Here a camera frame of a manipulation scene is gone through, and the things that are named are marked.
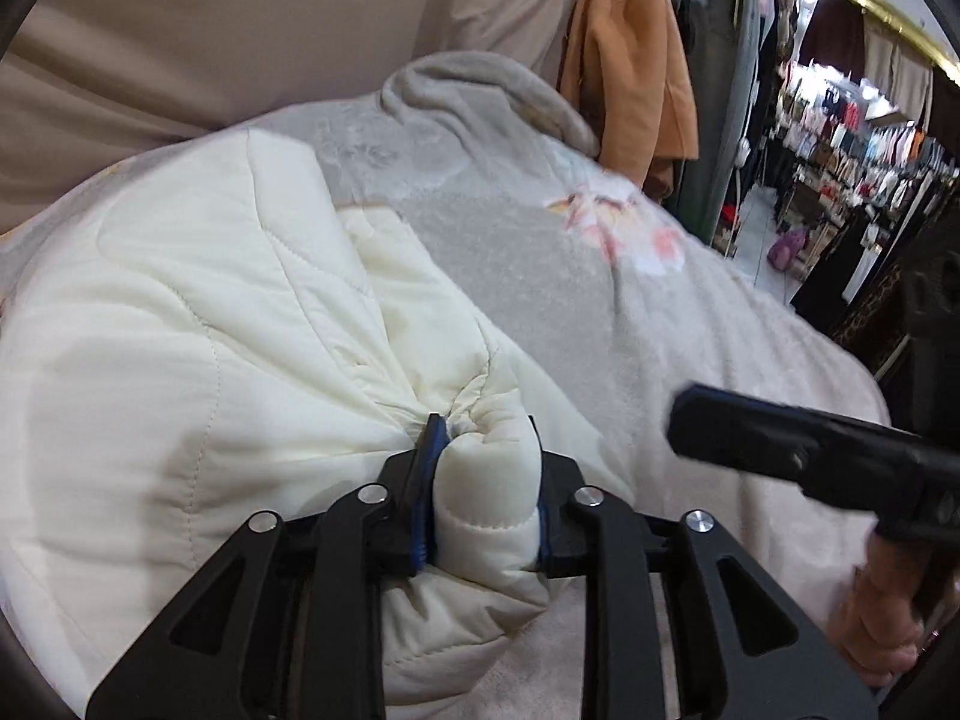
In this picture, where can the cream quilted jacket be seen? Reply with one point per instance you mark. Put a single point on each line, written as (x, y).
(187, 352)

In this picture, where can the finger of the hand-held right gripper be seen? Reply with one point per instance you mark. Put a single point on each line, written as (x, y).
(750, 435)

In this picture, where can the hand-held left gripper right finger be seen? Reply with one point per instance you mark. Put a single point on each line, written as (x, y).
(541, 532)

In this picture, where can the beige cushion backrest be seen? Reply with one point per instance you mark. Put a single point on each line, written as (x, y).
(225, 30)

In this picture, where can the dark hanging garments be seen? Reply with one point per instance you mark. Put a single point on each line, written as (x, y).
(712, 30)

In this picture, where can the purple backpack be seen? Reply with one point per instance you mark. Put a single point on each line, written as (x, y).
(787, 249)

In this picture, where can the grey floral blanket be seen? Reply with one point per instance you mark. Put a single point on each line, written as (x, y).
(600, 330)

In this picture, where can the shop clothes display racks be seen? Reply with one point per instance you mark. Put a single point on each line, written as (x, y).
(862, 150)

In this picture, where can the leopard print fabric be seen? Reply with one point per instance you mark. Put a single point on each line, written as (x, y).
(870, 315)

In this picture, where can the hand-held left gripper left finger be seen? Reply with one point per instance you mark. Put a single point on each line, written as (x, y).
(424, 465)

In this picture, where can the gold curved rail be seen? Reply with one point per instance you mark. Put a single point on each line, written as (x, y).
(900, 28)

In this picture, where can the person's right hand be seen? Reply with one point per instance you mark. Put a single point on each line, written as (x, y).
(877, 615)

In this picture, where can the orange hanging garment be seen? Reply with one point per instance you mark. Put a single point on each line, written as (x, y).
(630, 52)

